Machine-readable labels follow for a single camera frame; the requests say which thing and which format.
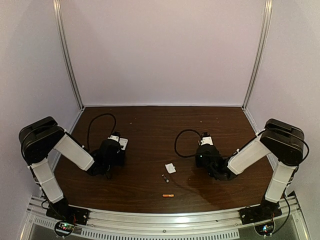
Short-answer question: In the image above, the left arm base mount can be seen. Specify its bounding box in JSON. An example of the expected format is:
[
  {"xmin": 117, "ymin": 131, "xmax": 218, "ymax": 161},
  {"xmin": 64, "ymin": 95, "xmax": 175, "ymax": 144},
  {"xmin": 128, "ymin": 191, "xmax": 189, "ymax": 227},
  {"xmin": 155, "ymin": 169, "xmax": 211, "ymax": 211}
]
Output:
[{"xmin": 46, "ymin": 205, "xmax": 90, "ymax": 239}]

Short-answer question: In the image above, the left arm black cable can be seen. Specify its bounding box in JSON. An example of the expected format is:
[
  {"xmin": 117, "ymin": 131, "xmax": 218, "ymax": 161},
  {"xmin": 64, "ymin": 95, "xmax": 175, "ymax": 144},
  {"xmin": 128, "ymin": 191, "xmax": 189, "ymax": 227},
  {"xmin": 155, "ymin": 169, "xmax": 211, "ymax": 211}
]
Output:
[{"xmin": 21, "ymin": 113, "xmax": 118, "ymax": 151}]

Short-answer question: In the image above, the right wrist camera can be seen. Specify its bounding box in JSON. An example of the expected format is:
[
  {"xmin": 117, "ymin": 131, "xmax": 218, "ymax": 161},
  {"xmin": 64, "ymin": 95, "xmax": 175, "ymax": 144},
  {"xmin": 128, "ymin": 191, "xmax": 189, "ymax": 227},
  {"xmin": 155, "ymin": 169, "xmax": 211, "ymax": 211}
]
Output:
[{"xmin": 198, "ymin": 132, "xmax": 214, "ymax": 146}]

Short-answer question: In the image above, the left aluminium frame post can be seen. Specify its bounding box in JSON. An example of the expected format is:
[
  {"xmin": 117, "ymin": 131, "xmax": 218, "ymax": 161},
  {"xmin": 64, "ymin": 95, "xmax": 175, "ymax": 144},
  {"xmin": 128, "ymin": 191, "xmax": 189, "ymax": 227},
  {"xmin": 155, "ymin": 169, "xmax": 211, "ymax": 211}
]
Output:
[{"xmin": 52, "ymin": 0, "xmax": 85, "ymax": 111}]

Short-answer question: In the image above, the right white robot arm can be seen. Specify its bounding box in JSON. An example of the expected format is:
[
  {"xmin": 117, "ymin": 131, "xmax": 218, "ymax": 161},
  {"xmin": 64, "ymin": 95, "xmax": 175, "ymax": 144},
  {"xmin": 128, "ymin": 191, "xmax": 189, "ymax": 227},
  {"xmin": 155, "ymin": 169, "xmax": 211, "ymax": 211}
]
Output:
[{"xmin": 195, "ymin": 118, "xmax": 309, "ymax": 206}]

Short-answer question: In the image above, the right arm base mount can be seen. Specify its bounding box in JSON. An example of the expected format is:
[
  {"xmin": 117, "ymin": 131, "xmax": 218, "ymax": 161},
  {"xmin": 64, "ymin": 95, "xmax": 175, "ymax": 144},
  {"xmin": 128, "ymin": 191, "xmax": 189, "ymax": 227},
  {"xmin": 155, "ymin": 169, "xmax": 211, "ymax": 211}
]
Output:
[{"xmin": 238, "ymin": 201, "xmax": 282, "ymax": 237}]

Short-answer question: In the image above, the aluminium frame post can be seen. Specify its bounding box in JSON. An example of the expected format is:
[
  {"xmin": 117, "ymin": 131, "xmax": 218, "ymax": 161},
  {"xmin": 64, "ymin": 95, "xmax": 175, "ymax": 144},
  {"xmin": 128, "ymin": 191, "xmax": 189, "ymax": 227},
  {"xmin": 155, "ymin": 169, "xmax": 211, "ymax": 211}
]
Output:
[
  {"xmin": 52, "ymin": 0, "xmax": 85, "ymax": 111},
  {"xmin": 242, "ymin": 0, "xmax": 273, "ymax": 110}
]

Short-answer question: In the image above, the front aluminium rail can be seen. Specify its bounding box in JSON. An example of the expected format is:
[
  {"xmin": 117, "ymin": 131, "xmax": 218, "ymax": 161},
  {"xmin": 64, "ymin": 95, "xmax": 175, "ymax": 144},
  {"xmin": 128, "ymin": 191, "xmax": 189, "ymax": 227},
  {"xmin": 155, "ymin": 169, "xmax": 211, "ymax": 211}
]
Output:
[{"xmin": 24, "ymin": 191, "xmax": 308, "ymax": 240}]

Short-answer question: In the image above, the orange battery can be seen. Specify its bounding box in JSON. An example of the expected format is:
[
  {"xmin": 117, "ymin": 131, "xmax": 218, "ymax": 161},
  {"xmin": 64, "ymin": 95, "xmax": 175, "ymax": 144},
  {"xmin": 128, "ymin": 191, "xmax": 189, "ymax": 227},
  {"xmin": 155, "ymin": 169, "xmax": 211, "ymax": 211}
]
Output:
[{"xmin": 162, "ymin": 194, "xmax": 175, "ymax": 198}]

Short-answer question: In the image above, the right aluminium frame post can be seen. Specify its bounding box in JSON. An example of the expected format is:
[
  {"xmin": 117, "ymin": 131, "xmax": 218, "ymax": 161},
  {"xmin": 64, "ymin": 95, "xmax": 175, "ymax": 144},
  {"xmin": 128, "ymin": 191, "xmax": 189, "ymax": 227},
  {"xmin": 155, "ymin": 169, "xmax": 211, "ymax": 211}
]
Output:
[{"xmin": 242, "ymin": 0, "xmax": 273, "ymax": 110}]

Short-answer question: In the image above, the white remote control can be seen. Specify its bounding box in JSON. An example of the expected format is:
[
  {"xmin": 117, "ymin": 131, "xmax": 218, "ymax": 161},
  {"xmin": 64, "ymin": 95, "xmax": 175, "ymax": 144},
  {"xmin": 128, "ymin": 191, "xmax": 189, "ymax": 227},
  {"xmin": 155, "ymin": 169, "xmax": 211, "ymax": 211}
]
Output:
[{"xmin": 119, "ymin": 137, "xmax": 129, "ymax": 151}]

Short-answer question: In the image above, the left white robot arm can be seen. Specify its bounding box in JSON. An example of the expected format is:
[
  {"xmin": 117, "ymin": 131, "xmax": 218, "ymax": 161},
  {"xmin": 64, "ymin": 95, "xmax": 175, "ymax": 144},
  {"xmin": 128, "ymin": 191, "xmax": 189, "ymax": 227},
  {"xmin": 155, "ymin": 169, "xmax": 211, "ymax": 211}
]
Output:
[{"xmin": 18, "ymin": 116, "xmax": 129, "ymax": 205}]

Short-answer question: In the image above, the white battery cover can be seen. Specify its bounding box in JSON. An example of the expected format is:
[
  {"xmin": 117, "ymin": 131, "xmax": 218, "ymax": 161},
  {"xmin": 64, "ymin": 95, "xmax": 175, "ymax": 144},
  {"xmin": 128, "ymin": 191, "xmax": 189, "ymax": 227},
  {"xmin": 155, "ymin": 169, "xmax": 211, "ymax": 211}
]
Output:
[{"xmin": 165, "ymin": 163, "xmax": 176, "ymax": 174}]

